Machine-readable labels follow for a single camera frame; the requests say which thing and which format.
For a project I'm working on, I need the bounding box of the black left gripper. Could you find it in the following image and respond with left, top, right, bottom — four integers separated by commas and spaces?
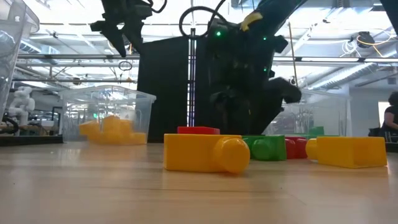
90, 0, 154, 58

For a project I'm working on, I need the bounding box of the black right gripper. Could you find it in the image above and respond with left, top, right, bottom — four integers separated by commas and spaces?
206, 18, 303, 135

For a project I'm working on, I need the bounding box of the red toy block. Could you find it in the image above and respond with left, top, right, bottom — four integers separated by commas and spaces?
177, 126, 221, 136
284, 136, 308, 160

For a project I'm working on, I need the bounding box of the yellow toy block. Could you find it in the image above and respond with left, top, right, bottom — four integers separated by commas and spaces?
123, 132, 147, 146
305, 136, 388, 169
163, 133, 251, 174
88, 133, 124, 146

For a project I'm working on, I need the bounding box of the yellow two-stud block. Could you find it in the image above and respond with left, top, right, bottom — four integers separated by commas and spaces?
101, 115, 135, 135

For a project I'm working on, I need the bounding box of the black folding screen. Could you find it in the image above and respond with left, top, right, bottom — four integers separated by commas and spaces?
136, 27, 251, 142

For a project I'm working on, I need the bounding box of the clear plastic bin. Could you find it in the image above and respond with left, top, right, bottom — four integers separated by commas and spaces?
58, 85, 157, 146
264, 89, 354, 138
0, 0, 40, 121

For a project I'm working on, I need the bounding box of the black ceiling-mounted device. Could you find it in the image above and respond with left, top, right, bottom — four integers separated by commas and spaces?
357, 30, 376, 49

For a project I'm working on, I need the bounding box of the person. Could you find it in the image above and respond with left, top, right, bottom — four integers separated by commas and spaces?
381, 91, 398, 131

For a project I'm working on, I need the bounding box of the black hanging cable loop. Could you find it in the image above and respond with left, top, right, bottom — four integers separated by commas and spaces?
118, 60, 133, 72

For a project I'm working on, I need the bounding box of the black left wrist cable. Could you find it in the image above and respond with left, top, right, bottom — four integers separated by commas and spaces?
146, 0, 169, 14

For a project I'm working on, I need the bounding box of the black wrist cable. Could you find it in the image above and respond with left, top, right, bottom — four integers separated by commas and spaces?
146, 0, 169, 14
178, 0, 229, 40

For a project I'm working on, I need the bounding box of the yellow hanging cable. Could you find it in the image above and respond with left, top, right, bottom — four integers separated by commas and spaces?
287, 21, 300, 88

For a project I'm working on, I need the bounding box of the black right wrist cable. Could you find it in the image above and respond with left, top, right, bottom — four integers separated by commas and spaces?
178, 0, 229, 40

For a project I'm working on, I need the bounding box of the yellow cable tag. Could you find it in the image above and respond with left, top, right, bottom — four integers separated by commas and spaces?
241, 11, 264, 32

